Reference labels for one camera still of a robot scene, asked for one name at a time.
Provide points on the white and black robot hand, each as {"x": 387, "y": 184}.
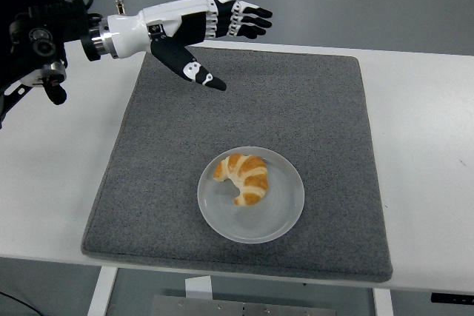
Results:
{"x": 129, "y": 33}

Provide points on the golden croissant bread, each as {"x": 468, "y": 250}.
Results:
{"x": 252, "y": 179}

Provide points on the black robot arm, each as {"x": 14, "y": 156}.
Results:
{"x": 44, "y": 35}

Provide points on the pale grey round plate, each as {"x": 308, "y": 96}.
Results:
{"x": 274, "y": 220}

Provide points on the grey metal plate with screws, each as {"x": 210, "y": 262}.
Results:
{"x": 240, "y": 306}

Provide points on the grey felt mat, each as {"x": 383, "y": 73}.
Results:
{"x": 296, "y": 109}

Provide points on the white table leg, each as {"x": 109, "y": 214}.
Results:
{"x": 383, "y": 303}
{"x": 100, "y": 292}

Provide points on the black table control panel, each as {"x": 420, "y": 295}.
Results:
{"x": 452, "y": 298}

